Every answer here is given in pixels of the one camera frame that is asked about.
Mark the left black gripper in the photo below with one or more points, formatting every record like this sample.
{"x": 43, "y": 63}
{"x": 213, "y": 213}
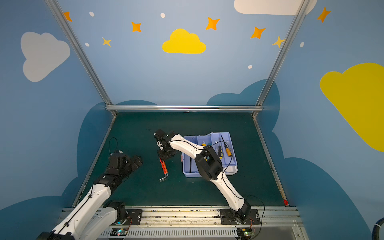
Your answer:
{"x": 135, "y": 161}

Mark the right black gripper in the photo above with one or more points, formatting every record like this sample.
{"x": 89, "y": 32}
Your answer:
{"x": 163, "y": 149}

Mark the red handled hex key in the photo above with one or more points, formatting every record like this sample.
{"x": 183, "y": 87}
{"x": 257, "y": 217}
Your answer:
{"x": 164, "y": 170}

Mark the silver hex key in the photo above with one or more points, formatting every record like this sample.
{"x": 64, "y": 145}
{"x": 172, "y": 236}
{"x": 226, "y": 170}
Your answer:
{"x": 190, "y": 165}

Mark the yellow black small screwdriver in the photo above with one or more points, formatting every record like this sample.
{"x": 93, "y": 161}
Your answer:
{"x": 220, "y": 152}

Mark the orange handled screwdriver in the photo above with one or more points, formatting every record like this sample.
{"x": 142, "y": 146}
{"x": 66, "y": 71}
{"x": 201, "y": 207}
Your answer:
{"x": 228, "y": 151}

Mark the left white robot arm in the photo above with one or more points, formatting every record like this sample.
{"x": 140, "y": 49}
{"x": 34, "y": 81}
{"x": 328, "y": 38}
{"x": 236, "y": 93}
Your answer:
{"x": 81, "y": 224}

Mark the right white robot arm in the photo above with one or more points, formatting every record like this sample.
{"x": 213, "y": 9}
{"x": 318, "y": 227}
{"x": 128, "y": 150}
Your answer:
{"x": 209, "y": 166}

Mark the left controller board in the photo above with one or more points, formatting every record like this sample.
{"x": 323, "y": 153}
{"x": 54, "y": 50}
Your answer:
{"x": 119, "y": 232}

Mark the controller board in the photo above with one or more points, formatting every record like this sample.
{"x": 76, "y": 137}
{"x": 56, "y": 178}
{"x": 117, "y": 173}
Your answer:
{"x": 244, "y": 234}
{"x": 119, "y": 232}

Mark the right controller board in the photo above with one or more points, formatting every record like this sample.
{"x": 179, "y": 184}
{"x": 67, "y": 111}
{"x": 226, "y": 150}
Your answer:
{"x": 244, "y": 234}

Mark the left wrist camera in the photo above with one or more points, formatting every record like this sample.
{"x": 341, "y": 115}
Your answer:
{"x": 118, "y": 152}

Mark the back horizontal frame bar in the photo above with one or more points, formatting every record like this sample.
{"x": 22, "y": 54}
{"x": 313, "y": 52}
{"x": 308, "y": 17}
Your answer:
{"x": 155, "y": 108}

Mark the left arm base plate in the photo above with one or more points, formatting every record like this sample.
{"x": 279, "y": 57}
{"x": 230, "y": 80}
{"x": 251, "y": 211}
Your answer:
{"x": 132, "y": 218}

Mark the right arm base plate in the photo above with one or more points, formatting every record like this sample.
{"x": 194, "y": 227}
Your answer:
{"x": 230, "y": 217}

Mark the right frame post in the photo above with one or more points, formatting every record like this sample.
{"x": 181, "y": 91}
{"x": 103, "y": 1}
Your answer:
{"x": 291, "y": 34}

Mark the frame post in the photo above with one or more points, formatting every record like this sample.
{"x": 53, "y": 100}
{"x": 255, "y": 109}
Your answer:
{"x": 291, "y": 34}
{"x": 58, "y": 14}

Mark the aluminium front rail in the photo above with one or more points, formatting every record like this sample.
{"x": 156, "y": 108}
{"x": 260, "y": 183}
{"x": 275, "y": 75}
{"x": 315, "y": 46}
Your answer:
{"x": 161, "y": 222}

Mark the left frame post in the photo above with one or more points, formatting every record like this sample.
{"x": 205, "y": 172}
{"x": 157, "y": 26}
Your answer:
{"x": 58, "y": 14}

